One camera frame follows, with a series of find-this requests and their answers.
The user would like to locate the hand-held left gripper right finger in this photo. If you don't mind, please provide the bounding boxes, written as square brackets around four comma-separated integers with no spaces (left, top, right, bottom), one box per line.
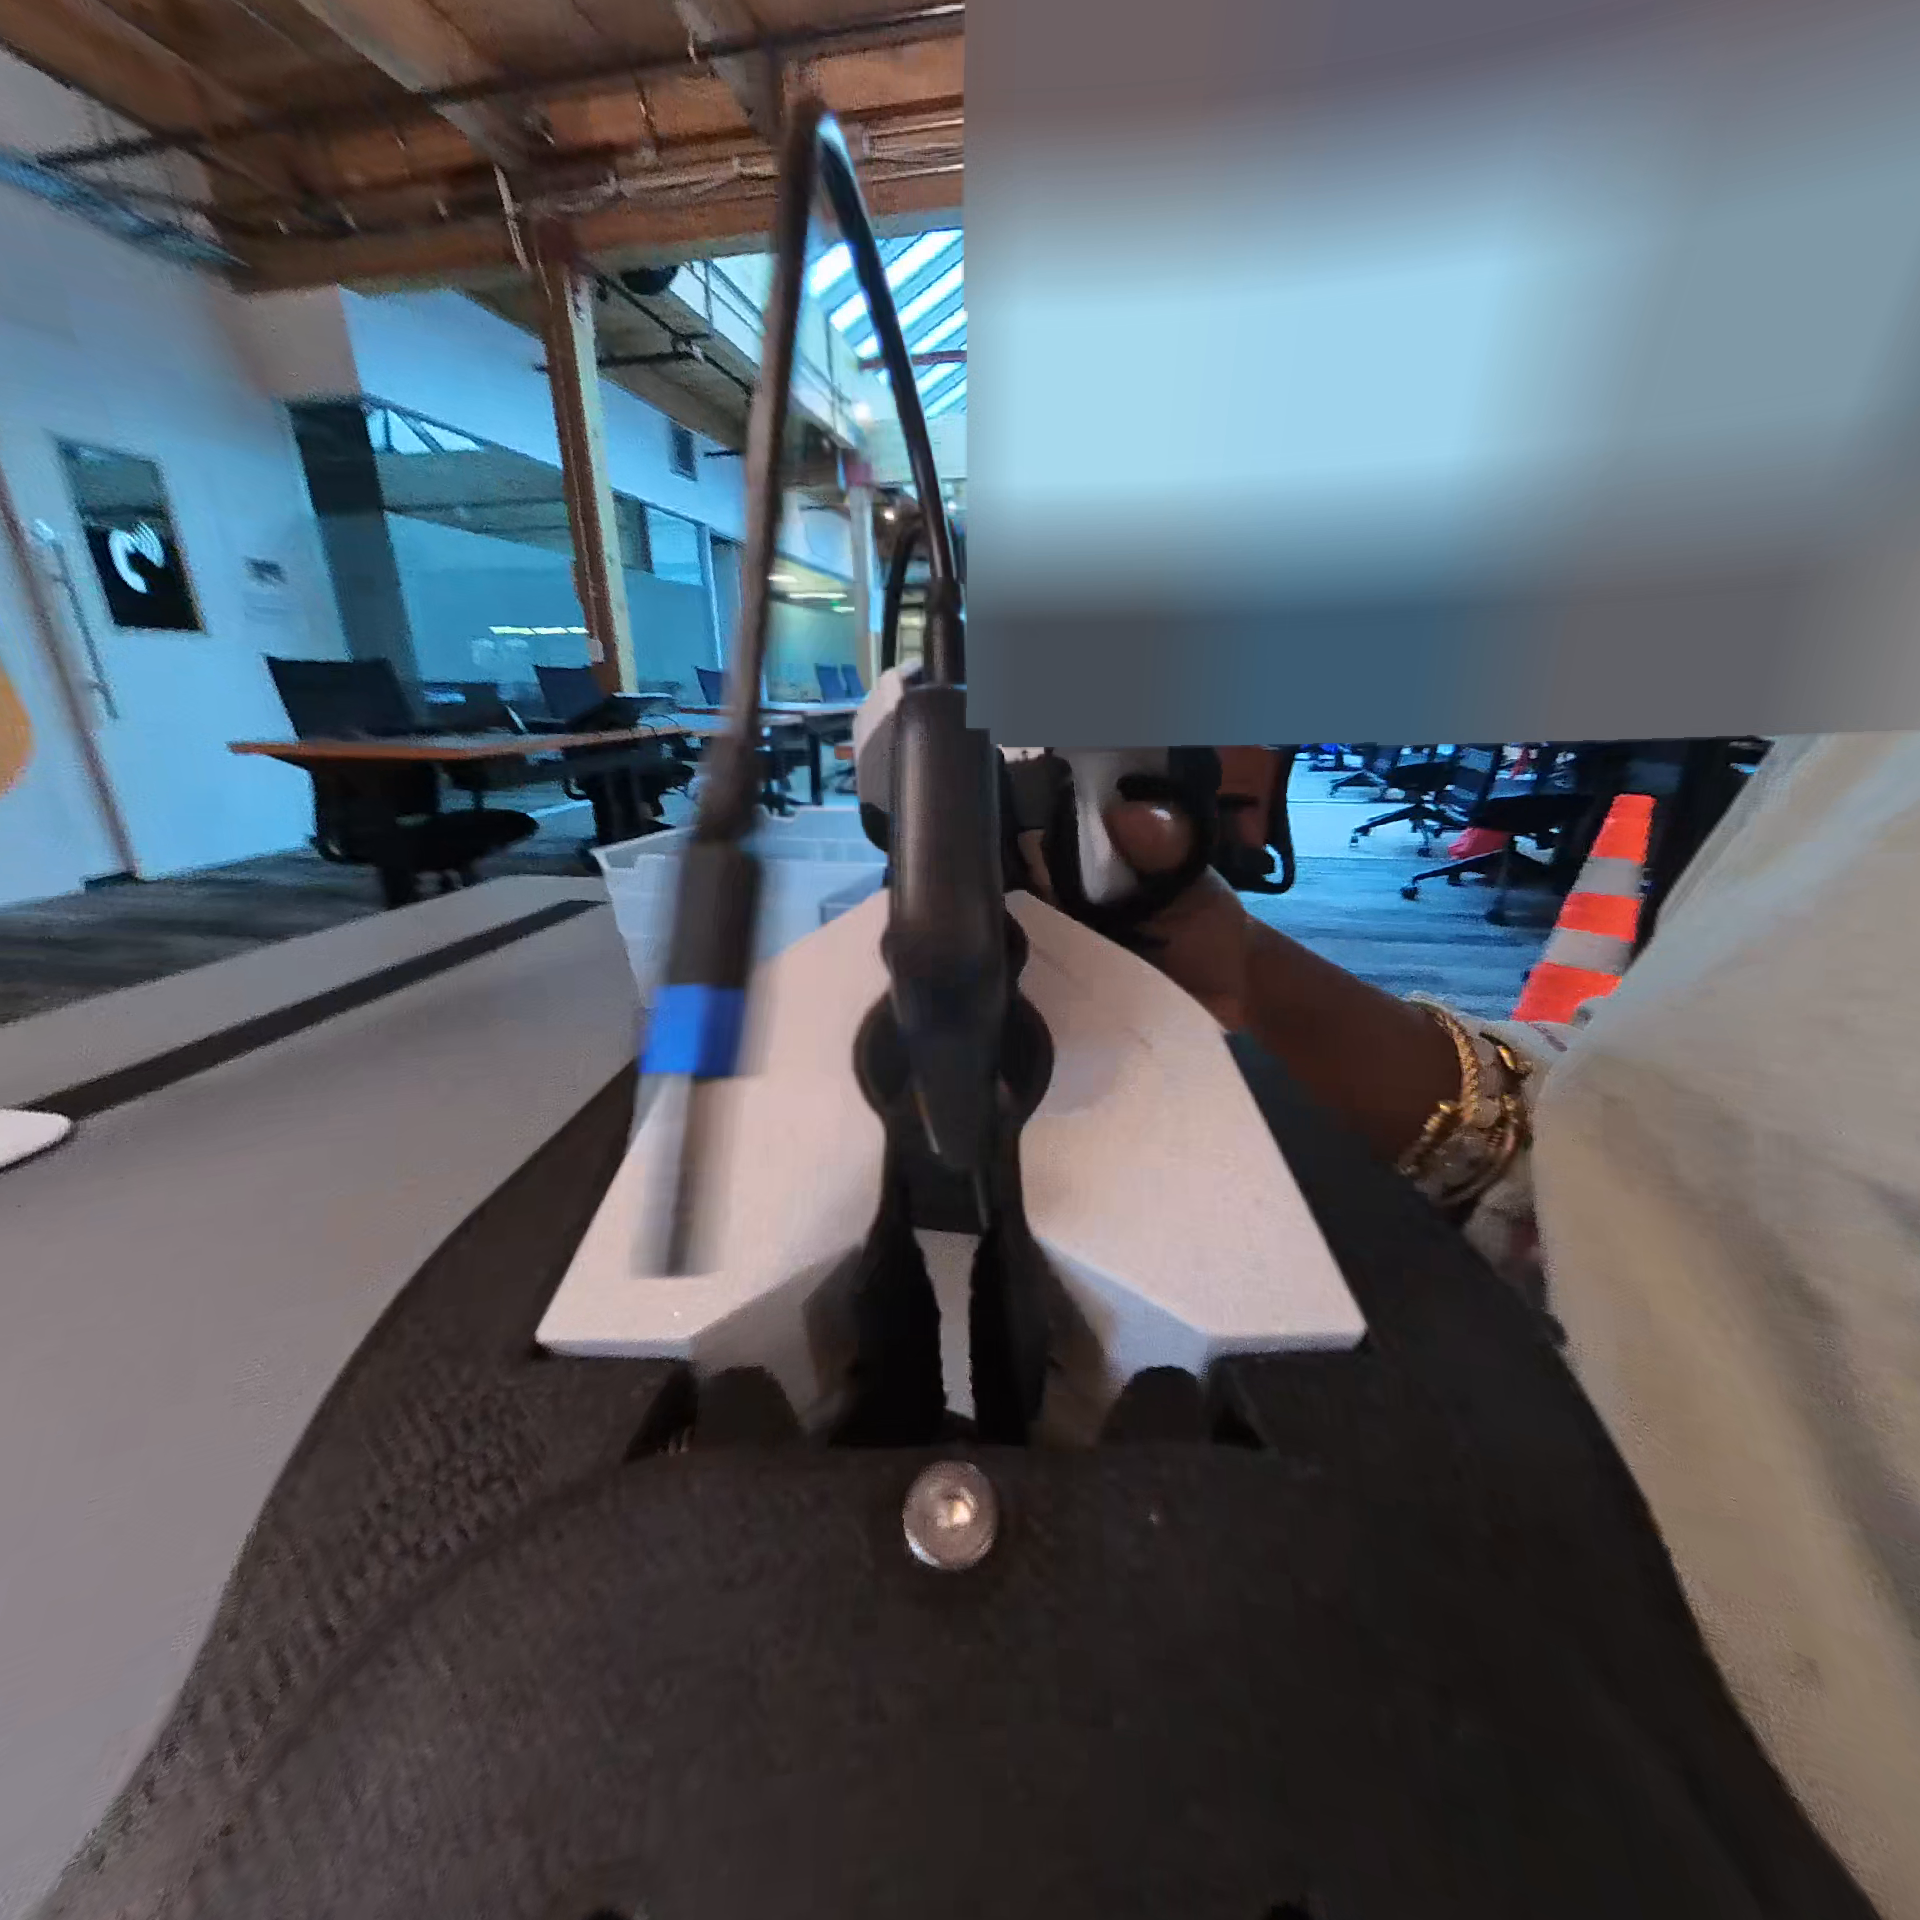
[997,889,1371,1370]

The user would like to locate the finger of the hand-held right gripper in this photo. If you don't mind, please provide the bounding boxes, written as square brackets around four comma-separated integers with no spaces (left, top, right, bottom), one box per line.
[852,658,922,857]

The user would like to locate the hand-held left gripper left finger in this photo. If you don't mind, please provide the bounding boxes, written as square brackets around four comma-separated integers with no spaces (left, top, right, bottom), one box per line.
[537,897,909,1364]

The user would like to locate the black usb cable blue plug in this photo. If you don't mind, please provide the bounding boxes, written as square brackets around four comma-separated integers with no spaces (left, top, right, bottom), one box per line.
[636,98,1039,1284]

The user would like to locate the person's right hand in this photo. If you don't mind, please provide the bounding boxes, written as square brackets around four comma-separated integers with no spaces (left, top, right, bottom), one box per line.
[1118,802,1428,1147]

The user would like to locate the clear plastic tray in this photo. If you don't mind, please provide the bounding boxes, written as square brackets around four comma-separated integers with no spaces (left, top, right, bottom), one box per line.
[589,805,902,1008]

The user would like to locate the wooden office desk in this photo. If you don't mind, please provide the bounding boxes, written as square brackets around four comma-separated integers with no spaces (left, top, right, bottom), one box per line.
[230,717,710,900]

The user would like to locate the orange traffic cone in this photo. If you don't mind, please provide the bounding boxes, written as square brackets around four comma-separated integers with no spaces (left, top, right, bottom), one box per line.
[1513,789,1658,1025]

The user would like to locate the black office chair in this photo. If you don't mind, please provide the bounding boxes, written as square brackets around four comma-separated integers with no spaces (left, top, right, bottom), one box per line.
[268,653,544,909]

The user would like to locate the person's beige sweatshirt torso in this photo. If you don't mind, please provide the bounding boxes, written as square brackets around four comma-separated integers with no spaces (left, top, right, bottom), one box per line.
[1462,731,1920,1920]

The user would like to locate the gold bracelets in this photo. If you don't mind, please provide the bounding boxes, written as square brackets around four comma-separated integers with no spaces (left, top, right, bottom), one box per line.
[1390,997,1537,1220]

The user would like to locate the wooden support post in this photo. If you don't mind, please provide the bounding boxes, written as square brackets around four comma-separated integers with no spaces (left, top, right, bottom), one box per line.
[526,224,641,694]

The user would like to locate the black wall sign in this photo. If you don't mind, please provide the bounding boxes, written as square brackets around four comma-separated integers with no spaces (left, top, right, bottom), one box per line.
[55,435,206,635]

